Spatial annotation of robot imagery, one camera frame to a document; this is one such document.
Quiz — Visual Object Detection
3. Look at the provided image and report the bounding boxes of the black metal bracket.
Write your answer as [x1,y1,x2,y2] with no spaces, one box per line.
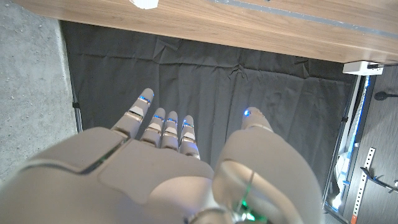
[360,167,398,194]

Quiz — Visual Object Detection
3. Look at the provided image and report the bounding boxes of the black power cord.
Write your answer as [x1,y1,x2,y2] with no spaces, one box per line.
[368,62,398,68]

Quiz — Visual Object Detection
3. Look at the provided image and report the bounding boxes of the white power strip box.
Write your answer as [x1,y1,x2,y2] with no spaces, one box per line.
[342,60,385,76]

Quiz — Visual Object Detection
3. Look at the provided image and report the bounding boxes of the white perforated metal rail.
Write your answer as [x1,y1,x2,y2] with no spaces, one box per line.
[350,147,376,224]

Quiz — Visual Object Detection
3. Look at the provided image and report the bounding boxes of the white floral pen bag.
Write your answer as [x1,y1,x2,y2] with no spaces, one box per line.
[129,0,160,10]

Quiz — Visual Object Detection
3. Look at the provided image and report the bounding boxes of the black door handle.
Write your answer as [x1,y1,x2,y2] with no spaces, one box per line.
[374,91,398,101]

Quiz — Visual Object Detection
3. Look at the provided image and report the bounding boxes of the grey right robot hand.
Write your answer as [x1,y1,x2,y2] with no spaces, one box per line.
[0,88,326,224]

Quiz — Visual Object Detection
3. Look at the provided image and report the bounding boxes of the white shelf cabinet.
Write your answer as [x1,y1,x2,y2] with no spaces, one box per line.
[323,74,373,218]

